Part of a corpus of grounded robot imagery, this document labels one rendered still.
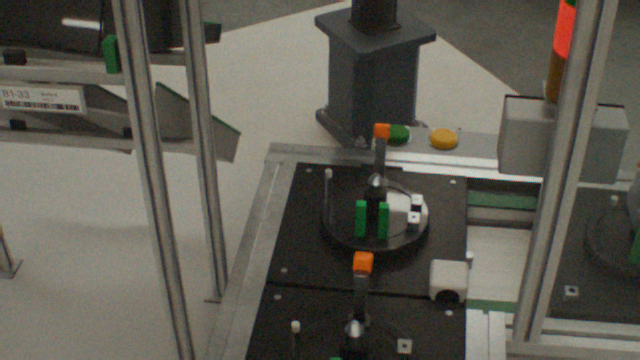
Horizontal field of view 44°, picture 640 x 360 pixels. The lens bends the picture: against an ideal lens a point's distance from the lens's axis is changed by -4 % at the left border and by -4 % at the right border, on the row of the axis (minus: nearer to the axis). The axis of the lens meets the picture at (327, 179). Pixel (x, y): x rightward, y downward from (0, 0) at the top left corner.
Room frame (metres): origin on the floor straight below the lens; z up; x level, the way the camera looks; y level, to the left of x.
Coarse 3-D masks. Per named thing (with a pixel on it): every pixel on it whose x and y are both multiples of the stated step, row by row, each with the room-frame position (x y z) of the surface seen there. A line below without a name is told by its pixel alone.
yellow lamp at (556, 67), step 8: (552, 48) 0.67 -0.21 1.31; (552, 56) 0.66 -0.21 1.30; (560, 56) 0.65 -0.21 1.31; (552, 64) 0.65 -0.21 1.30; (560, 64) 0.64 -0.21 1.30; (552, 72) 0.65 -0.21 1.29; (560, 72) 0.64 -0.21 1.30; (552, 80) 0.65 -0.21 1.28; (560, 80) 0.64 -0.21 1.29; (552, 88) 0.65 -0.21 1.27; (552, 96) 0.65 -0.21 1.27
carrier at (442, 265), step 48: (288, 192) 0.87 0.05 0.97; (336, 192) 0.85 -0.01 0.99; (384, 192) 0.80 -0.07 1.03; (432, 192) 0.87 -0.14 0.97; (288, 240) 0.77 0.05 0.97; (336, 240) 0.76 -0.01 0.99; (384, 240) 0.75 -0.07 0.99; (432, 240) 0.77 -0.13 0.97; (336, 288) 0.69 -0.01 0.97; (384, 288) 0.69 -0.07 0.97; (432, 288) 0.68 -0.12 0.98
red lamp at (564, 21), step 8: (560, 0) 0.66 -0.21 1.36; (560, 8) 0.66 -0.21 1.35; (568, 8) 0.65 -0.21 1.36; (560, 16) 0.66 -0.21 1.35; (568, 16) 0.65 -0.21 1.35; (560, 24) 0.65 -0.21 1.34; (568, 24) 0.64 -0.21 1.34; (560, 32) 0.65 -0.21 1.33; (568, 32) 0.64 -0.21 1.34; (560, 40) 0.65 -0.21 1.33; (568, 40) 0.64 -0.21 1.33; (560, 48) 0.65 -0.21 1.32
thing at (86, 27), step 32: (0, 0) 0.70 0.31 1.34; (32, 0) 0.69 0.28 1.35; (64, 0) 0.69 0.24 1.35; (96, 0) 0.68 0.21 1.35; (160, 0) 0.77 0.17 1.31; (0, 32) 0.69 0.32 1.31; (32, 32) 0.68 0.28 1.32; (64, 32) 0.67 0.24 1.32; (96, 32) 0.66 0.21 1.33; (160, 32) 0.76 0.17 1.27
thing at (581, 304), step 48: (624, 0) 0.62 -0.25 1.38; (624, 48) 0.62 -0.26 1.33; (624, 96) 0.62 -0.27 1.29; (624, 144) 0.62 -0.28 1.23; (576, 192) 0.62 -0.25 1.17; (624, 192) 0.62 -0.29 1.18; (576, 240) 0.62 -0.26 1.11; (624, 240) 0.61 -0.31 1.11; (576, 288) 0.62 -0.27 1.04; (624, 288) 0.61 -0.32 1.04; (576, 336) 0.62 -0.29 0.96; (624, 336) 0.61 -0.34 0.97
